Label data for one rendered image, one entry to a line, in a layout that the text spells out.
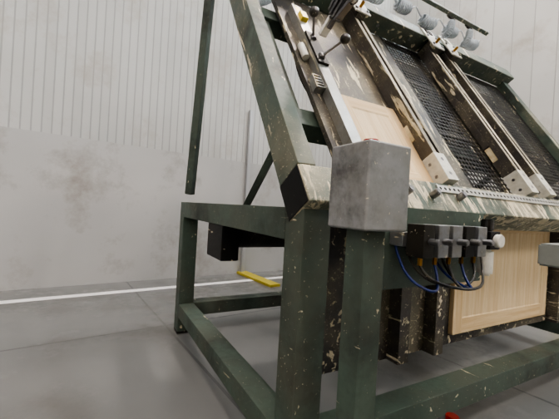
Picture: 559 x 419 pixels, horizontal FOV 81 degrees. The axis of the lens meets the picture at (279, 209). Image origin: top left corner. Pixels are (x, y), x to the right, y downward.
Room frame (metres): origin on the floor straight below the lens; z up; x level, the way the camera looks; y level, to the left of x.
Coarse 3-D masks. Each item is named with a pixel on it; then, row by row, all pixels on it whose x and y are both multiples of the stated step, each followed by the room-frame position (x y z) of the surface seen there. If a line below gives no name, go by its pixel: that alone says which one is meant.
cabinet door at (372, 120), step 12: (348, 96) 1.25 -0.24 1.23; (348, 108) 1.20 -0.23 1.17; (360, 108) 1.24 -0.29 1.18; (372, 108) 1.29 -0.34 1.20; (384, 108) 1.34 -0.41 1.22; (360, 120) 1.20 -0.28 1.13; (372, 120) 1.24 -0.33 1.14; (384, 120) 1.29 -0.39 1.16; (396, 120) 1.33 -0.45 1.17; (360, 132) 1.15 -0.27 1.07; (372, 132) 1.19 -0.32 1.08; (384, 132) 1.23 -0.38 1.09; (396, 132) 1.27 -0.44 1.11; (396, 144) 1.22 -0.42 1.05; (408, 144) 1.26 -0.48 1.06; (420, 168) 1.20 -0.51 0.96; (432, 180) 1.19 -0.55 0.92
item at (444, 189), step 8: (448, 192) 1.12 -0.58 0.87; (456, 192) 1.14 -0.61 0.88; (472, 192) 1.20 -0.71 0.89; (480, 192) 1.23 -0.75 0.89; (488, 192) 1.26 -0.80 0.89; (512, 200) 1.33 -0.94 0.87; (520, 200) 1.36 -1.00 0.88; (528, 200) 1.40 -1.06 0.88; (536, 200) 1.43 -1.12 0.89; (544, 200) 1.48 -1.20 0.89; (552, 200) 1.53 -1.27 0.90
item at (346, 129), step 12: (288, 12) 1.46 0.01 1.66; (300, 24) 1.36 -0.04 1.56; (300, 36) 1.36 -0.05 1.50; (312, 60) 1.27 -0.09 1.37; (324, 72) 1.22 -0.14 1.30; (324, 84) 1.19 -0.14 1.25; (324, 96) 1.19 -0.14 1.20; (336, 96) 1.16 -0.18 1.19; (336, 108) 1.13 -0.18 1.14; (336, 120) 1.12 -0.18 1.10; (348, 120) 1.11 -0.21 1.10; (348, 132) 1.07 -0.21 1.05
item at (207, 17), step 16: (208, 0) 1.81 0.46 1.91; (208, 16) 1.82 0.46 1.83; (208, 32) 1.85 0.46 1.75; (208, 48) 1.87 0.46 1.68; (192, 128) 1.93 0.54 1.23; (192, 144) 1.94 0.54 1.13; (192, 160) 1.95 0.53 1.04; (272, 160) 1.25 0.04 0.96; (192, 176) 1.96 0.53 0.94; (192, 192) 1.99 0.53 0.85; (256, 192) 1.37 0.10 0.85
